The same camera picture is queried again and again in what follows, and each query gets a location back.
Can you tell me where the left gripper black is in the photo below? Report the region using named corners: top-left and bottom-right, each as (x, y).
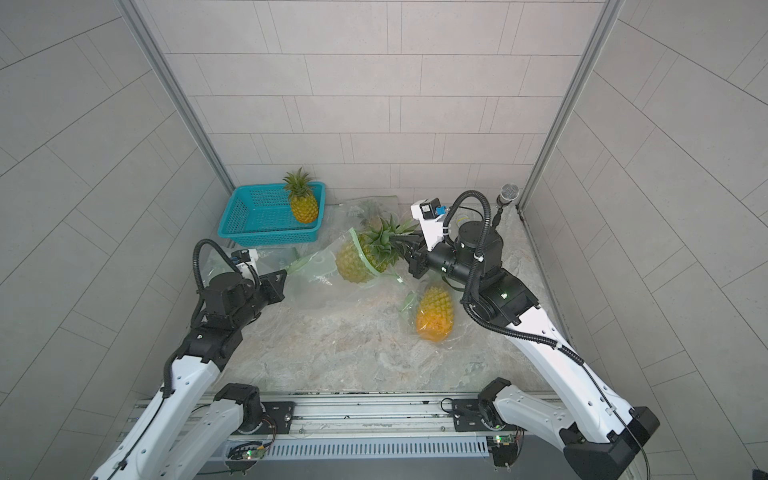
top-left (230, 268), bottom-right (289, 330)

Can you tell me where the clear zip-top bag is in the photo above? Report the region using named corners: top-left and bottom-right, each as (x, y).
top-left (325, 196), bottom-right (410, 232)
top-left (192, 239), bottom-right (240, 290)
top-left (285, 228), bottom-right (406, 306)
top-left (397, 280), bottom-right (457, 344)

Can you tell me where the pineapple yellow orange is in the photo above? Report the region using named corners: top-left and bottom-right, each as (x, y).
top-left (283, 167), bottom-right (319, 224)

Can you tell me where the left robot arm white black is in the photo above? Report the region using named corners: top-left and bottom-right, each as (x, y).
top-left (93, 270), bottom-right (286, 479)

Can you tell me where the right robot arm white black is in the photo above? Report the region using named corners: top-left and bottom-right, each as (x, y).
top-left (391, 234), bottom-right (660, 479)

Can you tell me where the teal plastic basket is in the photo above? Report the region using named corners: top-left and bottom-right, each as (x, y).
top-left (218, 181), bottom-right (326, 247)

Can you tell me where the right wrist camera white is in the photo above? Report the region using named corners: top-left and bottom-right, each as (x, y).
top-left (410, 198), bottom-right (449, 251)

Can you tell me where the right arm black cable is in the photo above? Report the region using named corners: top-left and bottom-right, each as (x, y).
top-left (442, 190), bottom-right (652, 480)

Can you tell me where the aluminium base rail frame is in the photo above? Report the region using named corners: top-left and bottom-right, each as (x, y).
top-left (116, 391), bottom-right (622, 463)

